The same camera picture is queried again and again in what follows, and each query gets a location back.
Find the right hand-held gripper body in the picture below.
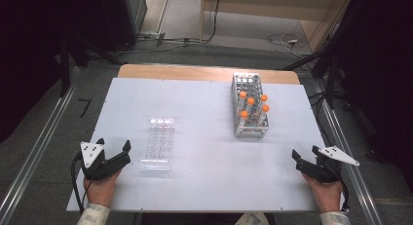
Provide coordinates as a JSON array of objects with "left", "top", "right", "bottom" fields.
[{"left": 295, "top": 146, "right": 360, "bottom": 184}]

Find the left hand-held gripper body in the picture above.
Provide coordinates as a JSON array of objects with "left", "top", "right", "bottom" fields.
[{"left": 77, "top": 140, "right": 132, "bottom": 182}]

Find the clear plastic test tube rack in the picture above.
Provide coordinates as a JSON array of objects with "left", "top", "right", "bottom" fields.
[{"left": 140, "top": 116, "right": 175, "bottom": 172}]

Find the metal test tube rack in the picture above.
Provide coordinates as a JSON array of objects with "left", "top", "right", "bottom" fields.
[{"left": 231, "top": 72, "right": 270, "bottom": 139}]

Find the person's right hand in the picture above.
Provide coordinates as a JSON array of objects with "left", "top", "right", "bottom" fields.
[{"left": 301, "top": 172, "right": 344, "bottom": 215}]

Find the person's left hand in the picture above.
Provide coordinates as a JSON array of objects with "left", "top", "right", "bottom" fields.
[{"left": 83, "top": 169, "right": 123, "bottom": 208}]

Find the black stand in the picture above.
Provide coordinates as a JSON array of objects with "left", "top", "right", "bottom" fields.
[{"left": 282, "top": 39, "right": 345, "bottom": 109}]

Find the person's lap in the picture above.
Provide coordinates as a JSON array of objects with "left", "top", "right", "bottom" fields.
[{"left": 234, "top": 211, "right": 271, "bottom": 225}]

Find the white table board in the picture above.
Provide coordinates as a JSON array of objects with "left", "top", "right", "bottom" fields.
[{"left": 66, "top": 77, "right": 349, "bottom": 213}]

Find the wooden table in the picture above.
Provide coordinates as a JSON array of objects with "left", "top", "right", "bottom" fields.
[{"left": 117, "top": 63, "right": 300, "bottom": 86}]

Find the dark curtain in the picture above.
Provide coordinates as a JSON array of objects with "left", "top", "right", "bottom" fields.
[
  {"left": 337, "top": 0, "right": 413, "bottom": 187},
  {"left": 0, "top": 0, "right": 66, "bottom": 141}
]

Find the grey floor socket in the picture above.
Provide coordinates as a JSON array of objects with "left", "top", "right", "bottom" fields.
[{"left": 139, "top": 30, "right": 167, "bottom": 48}]

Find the black cabinet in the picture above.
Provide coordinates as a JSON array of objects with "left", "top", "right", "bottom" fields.
[{"left": 64, "top": 0, "right": 148, "bottom": 54}]

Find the light wooden furniture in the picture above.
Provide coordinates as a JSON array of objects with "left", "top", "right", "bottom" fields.
[{"left": 200, "top": 0, "right": 355, "bottom": 53}]

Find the metal floor rail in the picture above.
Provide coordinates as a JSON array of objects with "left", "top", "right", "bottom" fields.
[
  {"left": 313, "top": 78, "right": 384, "bottom": 225},
  {"left": 0, "top": 67, "right": 81, "bottom": 225}
]

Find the left hand-held gripper cable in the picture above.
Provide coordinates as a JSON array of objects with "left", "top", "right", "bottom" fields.
[{"left": 70, "top": 151, "right": 87, "bottom": 216}]

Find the hand-held gripper cable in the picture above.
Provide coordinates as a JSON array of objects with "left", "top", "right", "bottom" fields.
[
  {"left": 339, "top": 172, "right": 351, "bottom": 211},
  {"left": 70, "top": 151, "right": 87, "bottom": 216}
]

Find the right hand-held gripper cable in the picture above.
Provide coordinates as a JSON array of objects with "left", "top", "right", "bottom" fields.
[{"left": 339, "top": 172, "right": 351, "bottom": 211}]

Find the black floor cable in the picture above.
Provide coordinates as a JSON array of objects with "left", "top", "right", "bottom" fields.
[{"left": 308, "top": 92, "right": 329, "bottom": 145}]

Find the white cable with plug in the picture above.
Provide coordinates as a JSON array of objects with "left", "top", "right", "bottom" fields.
[{"left": 266, "top": 32, "right": 301, "bottom": 51}]

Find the floor cable bundle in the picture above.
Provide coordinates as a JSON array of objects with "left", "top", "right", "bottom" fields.
[{"left": 116, "top": 31, "right": 208, "bottom": 54}]

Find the black hanging cable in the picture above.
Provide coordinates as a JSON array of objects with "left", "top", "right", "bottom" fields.
[{"left": 207, "top": 0, "right": 222, "bottom": 43}]

